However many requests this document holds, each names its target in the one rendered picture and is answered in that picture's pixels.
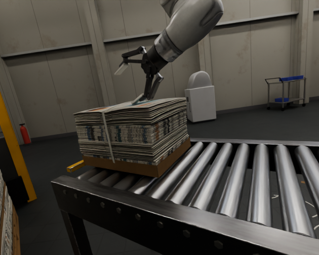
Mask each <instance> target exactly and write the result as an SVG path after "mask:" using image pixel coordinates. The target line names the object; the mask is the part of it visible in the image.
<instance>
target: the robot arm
mask: <svg viewBox="0 0 319 255"><path fill-rule="evenodd" d="M160 4H161V6H162V7H163V8H164V10H165V11H166V13H167V14H168V16H169V18H170V23H169V25H168V26H167V28H166V29H164V30H163V32H162V33H161V34H160V35H159V36H158V37H157V38H156V39H155V41H154V45H153V46H152V47H151V48H150V49H149V50H148V51H147V52H146V47H142V46H140V47H139V48H138V49H136V50H133V51H130V52H127V53H124V54H122V57H123V61H122V63H121V64H120V65H119V69H118V70H117V71H116V72H115V74H114V75H121V74H122V73H123V71H124V70H125V69H126V68H127V67H128V66H129V63H141V68H142V69H143V70H144V73H145V74H146V84H145V90H144V93H142V94H141V95H140V96H139V97H137V98H136V99H135V100H134V101H133V102H132V103H131V104H136V103H138V102H139V101H140V102H141V101H144V100H145V99H146V98H147V99H148V100H152V99H153V98H154V96H155V93H156V91H157V89H158V86H159V85H160V83H161V81H162V80H163V79H164V77H163V76H161V75H160V74H159V71H160V70H161V69H162V68H163V67H164V66H166V65H167V64H168V63H169V62H173V61H174V60H175V59H177V58H178V57H179V56H180V55H181V54H183V52H185V51H186V50H187V49H189V48H191V47H193V46H194V45H196V44H197V43H198V42H199V41H201V40H202V39H203V38H204V37H205V36H206V35H207V34H208V33H209V32H210V31H211V30H212V29H213V28H214V27H215V26H216V24H217V23H218V22H219V20H220V19H221V17H222V16H223V13H224V9H223V4H222V1H221V0H160ZM138 54H143V57H142V60H133V59H128V57H131V56H135V55H138ZM150 75H151V76H150ZM154 75H156V78H155V81H154V83H153V85H152V80H153V78H154ZM151 86H152V87H151Z"/></svg>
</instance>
